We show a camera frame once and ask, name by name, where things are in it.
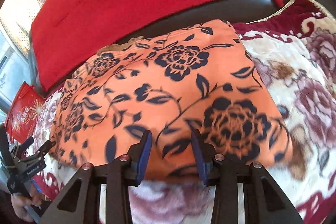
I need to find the orange floral garment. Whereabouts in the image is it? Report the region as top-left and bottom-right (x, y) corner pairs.
(50, 20), (293, 180)

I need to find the person left hand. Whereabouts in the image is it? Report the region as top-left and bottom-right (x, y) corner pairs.
(11, 184), (44, 223)

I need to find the red gift box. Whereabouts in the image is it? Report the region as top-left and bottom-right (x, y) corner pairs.
(5, 82), (45, 143)

